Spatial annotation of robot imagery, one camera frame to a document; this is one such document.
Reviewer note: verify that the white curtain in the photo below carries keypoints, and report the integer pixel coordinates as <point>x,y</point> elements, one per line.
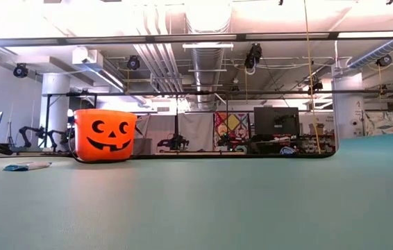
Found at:
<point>196,128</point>

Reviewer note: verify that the white ceiling box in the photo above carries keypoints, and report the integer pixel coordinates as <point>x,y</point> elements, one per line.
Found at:
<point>87,57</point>

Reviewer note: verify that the black monitor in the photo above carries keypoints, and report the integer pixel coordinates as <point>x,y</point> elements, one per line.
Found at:
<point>276,121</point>

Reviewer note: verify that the black rig crossbeam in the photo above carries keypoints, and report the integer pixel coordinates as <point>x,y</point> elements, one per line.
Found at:
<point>240,37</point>

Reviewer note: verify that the blue white candy bar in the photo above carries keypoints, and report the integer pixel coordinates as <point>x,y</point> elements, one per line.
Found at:
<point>26,166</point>

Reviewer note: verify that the cluttered shelf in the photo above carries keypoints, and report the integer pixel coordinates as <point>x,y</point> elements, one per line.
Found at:
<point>307,144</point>

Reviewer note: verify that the black hanging ceiling device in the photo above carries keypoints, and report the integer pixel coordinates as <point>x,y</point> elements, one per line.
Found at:
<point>133,62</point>
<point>20,70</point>
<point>384,60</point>
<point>253,55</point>
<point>316,85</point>

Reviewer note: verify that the black background robot arm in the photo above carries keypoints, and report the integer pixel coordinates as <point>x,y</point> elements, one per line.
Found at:
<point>56,133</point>
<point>26,131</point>
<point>174,142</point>

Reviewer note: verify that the white round column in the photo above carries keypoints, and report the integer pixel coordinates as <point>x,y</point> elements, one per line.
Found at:
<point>347,104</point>
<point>56,104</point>

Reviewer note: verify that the silver spiral duct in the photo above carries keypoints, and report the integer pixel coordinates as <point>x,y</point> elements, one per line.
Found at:
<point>207,59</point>

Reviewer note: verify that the white blue patterned panel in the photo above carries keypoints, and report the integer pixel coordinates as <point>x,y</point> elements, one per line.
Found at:
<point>391,123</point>

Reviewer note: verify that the green table mat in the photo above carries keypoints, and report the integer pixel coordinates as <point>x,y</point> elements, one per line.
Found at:
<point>217,208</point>

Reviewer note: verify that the white ceiling light bar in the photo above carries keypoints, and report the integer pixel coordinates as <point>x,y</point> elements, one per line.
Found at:
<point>207,46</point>

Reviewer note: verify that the colourful quilt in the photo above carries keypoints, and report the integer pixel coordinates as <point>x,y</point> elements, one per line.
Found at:
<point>233,121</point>

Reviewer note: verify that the orange pumpkin bucket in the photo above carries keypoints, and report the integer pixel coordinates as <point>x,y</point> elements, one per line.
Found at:
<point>106,135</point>

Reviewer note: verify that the black background rig frame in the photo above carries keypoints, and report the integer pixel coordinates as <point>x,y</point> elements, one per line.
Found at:
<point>217,93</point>

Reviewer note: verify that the blue grey spiral duct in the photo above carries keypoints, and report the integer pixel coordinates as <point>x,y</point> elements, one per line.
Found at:
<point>380,50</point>

